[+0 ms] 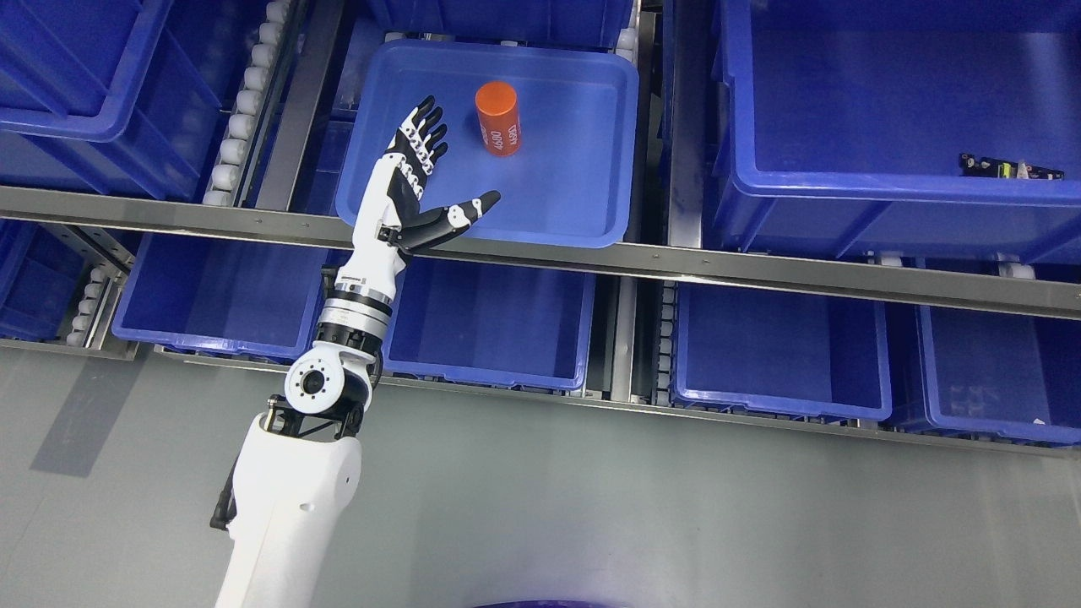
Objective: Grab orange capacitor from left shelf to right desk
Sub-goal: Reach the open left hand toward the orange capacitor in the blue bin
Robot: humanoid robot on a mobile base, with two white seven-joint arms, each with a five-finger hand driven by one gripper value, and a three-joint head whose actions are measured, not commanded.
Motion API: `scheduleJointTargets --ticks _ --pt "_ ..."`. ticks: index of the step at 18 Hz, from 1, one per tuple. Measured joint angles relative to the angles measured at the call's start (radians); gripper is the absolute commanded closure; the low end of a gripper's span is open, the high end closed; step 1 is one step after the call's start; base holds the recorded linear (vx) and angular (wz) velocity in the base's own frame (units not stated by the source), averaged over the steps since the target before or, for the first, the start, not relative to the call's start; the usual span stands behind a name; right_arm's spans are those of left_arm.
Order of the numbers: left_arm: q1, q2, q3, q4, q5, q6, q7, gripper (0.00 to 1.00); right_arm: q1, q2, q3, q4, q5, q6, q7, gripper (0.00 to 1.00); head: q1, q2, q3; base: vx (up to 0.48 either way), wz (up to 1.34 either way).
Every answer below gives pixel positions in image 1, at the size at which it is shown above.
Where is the lower left roller strip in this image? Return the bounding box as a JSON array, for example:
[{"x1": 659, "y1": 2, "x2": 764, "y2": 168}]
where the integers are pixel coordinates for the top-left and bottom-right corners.
[{"x1": 65, "y1": 266, "x2": 111, "y2": 349}]

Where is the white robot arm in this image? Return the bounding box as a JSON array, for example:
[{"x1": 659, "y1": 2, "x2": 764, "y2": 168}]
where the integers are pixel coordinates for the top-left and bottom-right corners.
[{"x1": 215, "y1": 242, "x2": 409, "y2": 607}]

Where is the large blue bin left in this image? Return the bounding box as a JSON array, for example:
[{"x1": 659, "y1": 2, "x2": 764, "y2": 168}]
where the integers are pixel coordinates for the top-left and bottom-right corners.
[{"x1": 1, "y1": 1, "x2": 265, "y2": 203}]

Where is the steel shelf front rail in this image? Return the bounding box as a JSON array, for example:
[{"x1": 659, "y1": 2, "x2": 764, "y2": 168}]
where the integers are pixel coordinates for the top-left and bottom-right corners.
[{"x1": 1, "y1": 186, "x2": 1080, "y2": 320}]

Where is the lower blue bin far left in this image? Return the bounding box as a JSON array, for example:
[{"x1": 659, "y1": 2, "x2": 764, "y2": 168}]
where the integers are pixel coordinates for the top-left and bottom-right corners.
[{"x1": 112, "y1": 234, "x2": 334, "y2": 362}]

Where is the lower blue bin centre right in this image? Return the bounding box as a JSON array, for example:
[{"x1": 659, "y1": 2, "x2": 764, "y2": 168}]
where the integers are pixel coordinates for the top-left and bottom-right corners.
[{"x1": 671, "y1": 285, "x2": 893, "y2": 422}]

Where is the lower blue bin far right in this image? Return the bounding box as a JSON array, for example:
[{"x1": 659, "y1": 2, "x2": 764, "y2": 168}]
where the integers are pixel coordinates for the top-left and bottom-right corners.
[{"x1": 888, "y1": 304, "x2": 1080, "y2": 447}]

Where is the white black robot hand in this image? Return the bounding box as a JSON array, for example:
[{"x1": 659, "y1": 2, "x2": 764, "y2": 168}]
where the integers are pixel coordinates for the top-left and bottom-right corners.
[{"x1": 351, "y1": 95, "x2": 502, "y2": 257}]

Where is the lower blue bin centre left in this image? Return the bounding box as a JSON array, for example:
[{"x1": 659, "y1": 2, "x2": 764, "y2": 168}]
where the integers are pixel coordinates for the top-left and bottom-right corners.
[{"x1": 383, "y1": 257, "x2": 597, "y2": 392}]

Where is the large blue bin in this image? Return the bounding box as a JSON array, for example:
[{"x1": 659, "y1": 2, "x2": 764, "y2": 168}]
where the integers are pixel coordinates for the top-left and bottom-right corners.
[
  {"x1": 1, "y1": 1, "x2": 265, "y2": 203},
  {"x1": 703, "y1": 1, "x2": 1080, "y2": 264}
]

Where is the shallow blue plastic tray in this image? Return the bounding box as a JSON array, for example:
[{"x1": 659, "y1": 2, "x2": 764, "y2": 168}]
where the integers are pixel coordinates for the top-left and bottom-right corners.
[{"x1": 334, "y1": 39, "x2": 638, "y2": 247}]

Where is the large blue bin right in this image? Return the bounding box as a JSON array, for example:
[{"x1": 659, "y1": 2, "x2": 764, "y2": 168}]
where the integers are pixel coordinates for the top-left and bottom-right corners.
[{"x1": 703, "y1": 1, "x2": 1080, "y2": 264}]

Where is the small black circuit board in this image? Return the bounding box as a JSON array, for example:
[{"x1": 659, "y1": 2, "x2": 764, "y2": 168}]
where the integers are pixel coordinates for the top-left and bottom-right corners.
[{"x1": 958, "y1": 153, "x2": 1065, "y2": 181}]

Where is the white roller conveyor strip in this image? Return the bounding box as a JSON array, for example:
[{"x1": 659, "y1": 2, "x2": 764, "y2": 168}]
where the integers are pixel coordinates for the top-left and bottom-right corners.
[{"x1": 201, "y1": 1, "x2": 295, "y2": 207}]

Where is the orange cylindrical capacitor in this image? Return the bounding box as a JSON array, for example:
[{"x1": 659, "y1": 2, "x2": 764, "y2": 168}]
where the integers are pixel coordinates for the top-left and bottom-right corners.
[{"x1": 473, "y1": 80, "x2": 522, "y2": 157}]

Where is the blue bin top centre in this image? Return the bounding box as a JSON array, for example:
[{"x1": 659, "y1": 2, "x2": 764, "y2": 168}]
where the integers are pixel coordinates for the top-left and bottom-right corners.
[{"x1": 368, "y1": 1, "x2": 633, "y2": 49}]

